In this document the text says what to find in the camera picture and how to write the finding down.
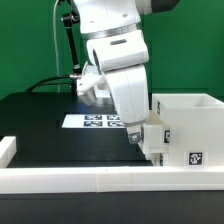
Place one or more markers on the white left fence rail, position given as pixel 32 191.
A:
pixel 7 150

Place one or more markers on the white fence rail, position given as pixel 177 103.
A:
pixel 105 179
pixel 7 150

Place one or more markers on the white marker plate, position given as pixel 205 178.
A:
pixel 92 121

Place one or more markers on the white front drawer box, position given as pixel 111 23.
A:
pixel 157 159

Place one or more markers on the white drawer box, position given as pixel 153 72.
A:
pixel 157 159
pixel 155 135

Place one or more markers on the white drawer cabinet frame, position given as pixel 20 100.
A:
pixel 196 123

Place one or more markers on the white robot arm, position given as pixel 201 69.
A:
pixel 106 18

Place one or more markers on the white front fence rail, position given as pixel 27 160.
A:
pixel 105 179

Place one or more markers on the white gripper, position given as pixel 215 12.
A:
pixel 118 63

